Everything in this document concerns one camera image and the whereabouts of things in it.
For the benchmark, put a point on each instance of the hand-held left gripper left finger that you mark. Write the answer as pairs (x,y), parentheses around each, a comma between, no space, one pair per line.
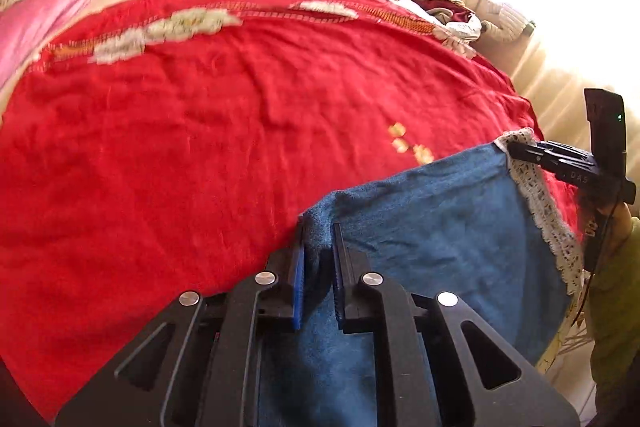
(299,279)

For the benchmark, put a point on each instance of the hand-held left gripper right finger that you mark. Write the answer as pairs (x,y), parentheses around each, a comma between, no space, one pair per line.
(340,279)

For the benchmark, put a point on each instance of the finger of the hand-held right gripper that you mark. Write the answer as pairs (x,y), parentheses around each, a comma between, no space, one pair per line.
(555,148)
(525,153)

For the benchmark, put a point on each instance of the blue pants with lace trim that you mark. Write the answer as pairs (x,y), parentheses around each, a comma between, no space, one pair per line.
(440,232)

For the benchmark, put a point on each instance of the person's right forearm green sleeve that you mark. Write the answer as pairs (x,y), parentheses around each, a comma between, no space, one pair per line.
(620,332)

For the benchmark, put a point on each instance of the person's right hand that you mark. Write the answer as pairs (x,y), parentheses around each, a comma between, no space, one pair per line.
(619,222)

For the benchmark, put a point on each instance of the cream curtain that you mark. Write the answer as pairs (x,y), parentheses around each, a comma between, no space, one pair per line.
(550,57)

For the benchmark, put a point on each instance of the white patterned cloth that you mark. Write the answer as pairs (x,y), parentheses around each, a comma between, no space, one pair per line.
(462,38)

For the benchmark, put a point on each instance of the white knit cloth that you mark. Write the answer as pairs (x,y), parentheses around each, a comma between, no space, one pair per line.
(505,19)

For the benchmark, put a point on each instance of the dark red cloth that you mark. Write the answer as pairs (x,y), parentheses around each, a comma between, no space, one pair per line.
(450,12)

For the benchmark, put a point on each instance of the red floral blanket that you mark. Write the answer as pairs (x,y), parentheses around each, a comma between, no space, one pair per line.
(200,132)

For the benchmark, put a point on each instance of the pink quilt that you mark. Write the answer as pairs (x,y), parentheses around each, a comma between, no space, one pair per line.
(35,22)

